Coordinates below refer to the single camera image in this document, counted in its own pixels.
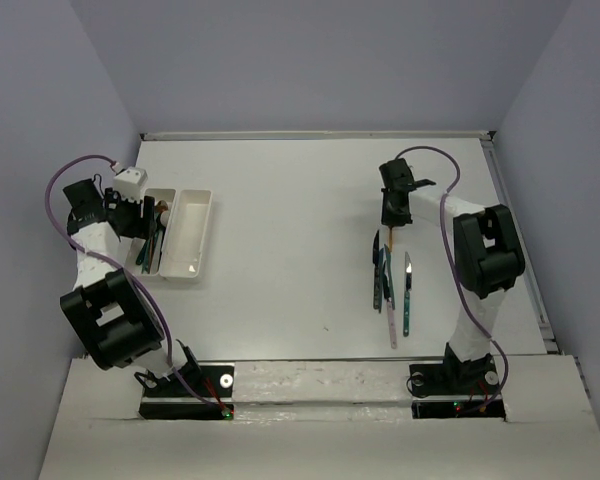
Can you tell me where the knife with pink handle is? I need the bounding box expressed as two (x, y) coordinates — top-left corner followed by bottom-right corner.
(382, 249), (400, 350)

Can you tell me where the beige plastic spoon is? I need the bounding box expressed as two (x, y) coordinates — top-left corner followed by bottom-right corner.
(159, 211), (170, 227)

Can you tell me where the white right container tray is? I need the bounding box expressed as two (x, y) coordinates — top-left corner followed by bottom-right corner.
(159, 189), (213, 283)

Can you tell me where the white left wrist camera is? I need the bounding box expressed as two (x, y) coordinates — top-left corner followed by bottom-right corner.
(112, 167), (148, 203)

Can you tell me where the teal plastic spoon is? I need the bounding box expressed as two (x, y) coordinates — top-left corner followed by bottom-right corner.
(135, 227), (161, 271)

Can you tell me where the copper metal spoon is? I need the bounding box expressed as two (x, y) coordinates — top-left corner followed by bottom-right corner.
(155, 200), (169, 212)

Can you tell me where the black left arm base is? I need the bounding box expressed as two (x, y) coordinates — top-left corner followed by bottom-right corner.
(134, 341), (235, 421)

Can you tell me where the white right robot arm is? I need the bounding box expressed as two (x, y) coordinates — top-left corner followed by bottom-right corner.
(379, 156), (526, 397)

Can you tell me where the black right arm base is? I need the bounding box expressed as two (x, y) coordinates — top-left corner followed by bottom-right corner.
(405, 345), (506, 420)

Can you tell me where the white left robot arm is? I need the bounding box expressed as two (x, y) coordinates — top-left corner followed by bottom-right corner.
(60, 179), (204, 395)

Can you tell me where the knife with teal handle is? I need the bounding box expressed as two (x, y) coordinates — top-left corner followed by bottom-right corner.
(402, 252), (413, 337)

